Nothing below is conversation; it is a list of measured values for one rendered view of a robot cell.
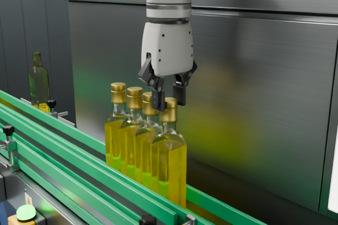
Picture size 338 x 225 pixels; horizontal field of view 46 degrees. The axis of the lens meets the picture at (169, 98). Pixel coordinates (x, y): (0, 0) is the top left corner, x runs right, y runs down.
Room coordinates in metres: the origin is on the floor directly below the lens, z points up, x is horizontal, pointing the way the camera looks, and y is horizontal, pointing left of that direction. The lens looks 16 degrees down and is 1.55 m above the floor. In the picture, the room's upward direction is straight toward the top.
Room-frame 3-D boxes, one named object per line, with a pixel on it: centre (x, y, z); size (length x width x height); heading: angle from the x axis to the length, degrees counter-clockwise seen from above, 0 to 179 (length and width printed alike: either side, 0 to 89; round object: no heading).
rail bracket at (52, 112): (1.30, 0.38, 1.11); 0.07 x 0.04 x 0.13; 132
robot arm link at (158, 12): (0.76, 0.00, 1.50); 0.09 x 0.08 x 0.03; 132
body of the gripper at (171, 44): (0.76, 0.00, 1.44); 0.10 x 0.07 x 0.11; 132
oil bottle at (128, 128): (0.85, 0.08, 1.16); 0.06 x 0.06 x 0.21; 41
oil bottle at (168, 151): (0.76, 0.00, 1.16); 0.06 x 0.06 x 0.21; 42
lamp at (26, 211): (0.87, 0.35, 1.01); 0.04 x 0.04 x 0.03
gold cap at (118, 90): (0.89, 0.12, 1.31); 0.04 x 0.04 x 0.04
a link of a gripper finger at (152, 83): (0.74, 0.03, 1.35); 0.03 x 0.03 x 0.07; 42
